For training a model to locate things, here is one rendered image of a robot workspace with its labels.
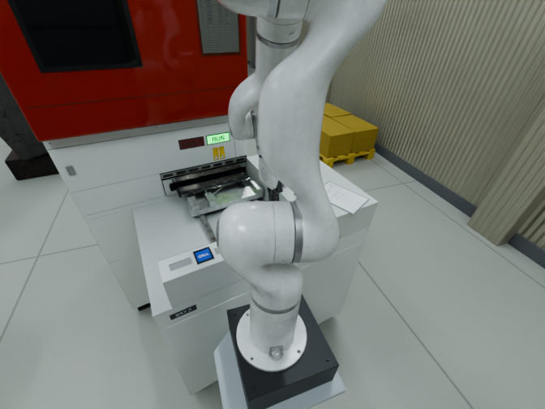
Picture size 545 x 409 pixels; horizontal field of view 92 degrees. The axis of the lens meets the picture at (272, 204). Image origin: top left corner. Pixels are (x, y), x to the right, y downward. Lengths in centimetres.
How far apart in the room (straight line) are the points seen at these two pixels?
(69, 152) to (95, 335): 118
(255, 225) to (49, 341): 188
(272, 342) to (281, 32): 67
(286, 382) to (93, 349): 148
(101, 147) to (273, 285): 97
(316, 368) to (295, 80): 65
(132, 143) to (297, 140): 99
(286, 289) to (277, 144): 30
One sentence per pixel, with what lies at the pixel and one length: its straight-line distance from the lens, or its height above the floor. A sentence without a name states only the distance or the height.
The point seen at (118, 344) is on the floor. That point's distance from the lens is 199.
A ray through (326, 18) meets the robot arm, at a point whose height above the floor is 162.
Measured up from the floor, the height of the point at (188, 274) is 95.
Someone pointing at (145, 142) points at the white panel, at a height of 114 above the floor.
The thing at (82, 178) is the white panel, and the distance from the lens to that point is 136.
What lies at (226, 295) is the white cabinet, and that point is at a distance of 105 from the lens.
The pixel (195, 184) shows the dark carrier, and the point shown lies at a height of 90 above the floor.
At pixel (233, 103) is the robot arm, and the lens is 71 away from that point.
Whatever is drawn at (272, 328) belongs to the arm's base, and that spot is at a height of 105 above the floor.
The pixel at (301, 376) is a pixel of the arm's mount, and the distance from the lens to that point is 76.
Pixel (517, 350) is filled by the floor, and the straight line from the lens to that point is 236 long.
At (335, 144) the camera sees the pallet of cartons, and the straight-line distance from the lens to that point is 332.
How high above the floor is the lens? 163
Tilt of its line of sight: 37 degrees down
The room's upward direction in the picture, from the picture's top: 2 degrees clockwise
